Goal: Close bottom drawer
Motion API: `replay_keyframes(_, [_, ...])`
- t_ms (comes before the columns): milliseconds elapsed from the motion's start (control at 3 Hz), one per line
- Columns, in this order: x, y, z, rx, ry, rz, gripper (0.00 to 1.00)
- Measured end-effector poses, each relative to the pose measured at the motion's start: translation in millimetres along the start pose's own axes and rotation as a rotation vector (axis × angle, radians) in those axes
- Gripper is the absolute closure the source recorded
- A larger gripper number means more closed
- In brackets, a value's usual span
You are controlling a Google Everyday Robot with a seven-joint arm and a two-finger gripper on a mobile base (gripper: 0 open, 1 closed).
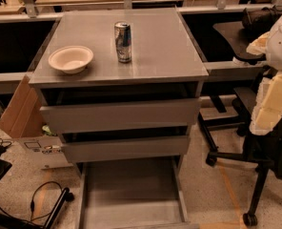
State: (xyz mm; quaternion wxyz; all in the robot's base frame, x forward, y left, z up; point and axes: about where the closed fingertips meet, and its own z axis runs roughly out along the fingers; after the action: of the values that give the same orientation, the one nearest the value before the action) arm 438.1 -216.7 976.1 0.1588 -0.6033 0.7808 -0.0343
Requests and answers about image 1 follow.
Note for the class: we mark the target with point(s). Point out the grey bottom drawer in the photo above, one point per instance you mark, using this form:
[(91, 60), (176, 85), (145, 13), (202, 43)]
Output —
[(142, 193)]

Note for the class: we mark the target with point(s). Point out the grey drawer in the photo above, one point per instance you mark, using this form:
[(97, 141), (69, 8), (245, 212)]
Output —
[(121, 116), (126, 148), (142, 193)]

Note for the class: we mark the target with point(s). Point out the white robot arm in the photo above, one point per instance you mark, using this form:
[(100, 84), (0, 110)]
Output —
[(268, 108)]

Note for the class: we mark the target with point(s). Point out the grey drawer cabinet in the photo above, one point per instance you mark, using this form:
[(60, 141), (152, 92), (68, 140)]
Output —
[(164, 66)]

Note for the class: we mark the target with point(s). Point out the grey top drawer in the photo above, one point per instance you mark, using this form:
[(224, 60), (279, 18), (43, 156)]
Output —
[(121, 116)]

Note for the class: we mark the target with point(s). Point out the grey middle drawer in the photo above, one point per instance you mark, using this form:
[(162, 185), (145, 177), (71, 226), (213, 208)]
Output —
[(126, 148)]

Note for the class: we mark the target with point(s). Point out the silver blue drink can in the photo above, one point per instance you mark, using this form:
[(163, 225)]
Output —
[(122, 33)]

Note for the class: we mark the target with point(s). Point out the white paper bowl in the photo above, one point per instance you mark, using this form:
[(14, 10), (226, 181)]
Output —
[(71, 59)]

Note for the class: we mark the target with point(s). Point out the brown cardboard box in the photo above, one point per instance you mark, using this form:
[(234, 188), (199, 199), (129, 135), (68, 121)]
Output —
[(23, 123)]

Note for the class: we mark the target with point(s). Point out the black side table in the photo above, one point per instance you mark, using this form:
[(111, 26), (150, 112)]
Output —
[(239, 39)]

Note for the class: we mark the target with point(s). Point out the black office chair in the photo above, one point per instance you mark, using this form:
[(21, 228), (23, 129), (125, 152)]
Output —
[(264, 150)]

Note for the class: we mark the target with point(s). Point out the black headset device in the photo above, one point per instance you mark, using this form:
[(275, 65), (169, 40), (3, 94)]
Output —
[(260, 21)]

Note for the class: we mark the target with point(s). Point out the black stand base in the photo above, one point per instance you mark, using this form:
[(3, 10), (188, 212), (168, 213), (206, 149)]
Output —
[(10, 222)]

